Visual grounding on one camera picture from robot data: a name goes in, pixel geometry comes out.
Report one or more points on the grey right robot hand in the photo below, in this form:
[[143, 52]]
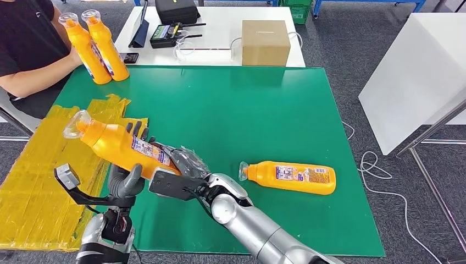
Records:
[[189, 162]]

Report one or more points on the person's right hand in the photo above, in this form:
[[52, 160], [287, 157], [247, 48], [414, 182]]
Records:
[[75, 58]]

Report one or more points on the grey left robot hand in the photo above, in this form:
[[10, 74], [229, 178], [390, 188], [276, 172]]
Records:
[[123, 187]]

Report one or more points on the orange detergent bottle clear cap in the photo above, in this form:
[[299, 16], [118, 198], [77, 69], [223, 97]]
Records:
[[109, 51], [85, 54], [113, 145], [291, 178]]

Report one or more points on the person's right forearm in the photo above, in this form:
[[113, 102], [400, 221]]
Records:
[[36, 78]]

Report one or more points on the person's left forearm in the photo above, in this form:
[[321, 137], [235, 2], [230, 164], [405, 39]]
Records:
[[60, 29]]

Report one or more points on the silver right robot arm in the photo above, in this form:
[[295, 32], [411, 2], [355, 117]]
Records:
[[255, 226]]

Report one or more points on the black smartphone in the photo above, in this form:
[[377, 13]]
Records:
[[131, 58]]

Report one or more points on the person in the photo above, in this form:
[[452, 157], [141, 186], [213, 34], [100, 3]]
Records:
[[22, 40]]

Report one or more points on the tablet in dark folio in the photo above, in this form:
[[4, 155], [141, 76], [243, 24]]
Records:
[[141, 34]]

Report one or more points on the white chair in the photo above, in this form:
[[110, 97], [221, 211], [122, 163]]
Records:
[[25, 124]]

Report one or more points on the green work table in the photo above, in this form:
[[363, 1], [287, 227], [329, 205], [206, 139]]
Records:
[[255, 109]]

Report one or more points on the yellow taped cardboard sheet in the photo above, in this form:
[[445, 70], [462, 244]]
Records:
[[32, 189]]

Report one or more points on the black remote controller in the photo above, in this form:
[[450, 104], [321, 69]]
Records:
[[164, 36]]

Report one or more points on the black carry bag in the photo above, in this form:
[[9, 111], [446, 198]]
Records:
[[177, 12]]

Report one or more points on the brown cardboard box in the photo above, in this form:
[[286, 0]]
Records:
[[265, 45]]

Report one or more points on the green plastic crate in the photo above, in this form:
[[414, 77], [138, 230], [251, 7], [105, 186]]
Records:
[[298, 12]]

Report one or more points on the white side table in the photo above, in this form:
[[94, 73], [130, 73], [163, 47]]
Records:
[[418, 73]]

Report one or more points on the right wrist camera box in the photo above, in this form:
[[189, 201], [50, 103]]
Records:
[[171, 184]]

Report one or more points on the blue metal rack frame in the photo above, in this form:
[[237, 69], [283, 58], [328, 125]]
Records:
[[317, 9]]

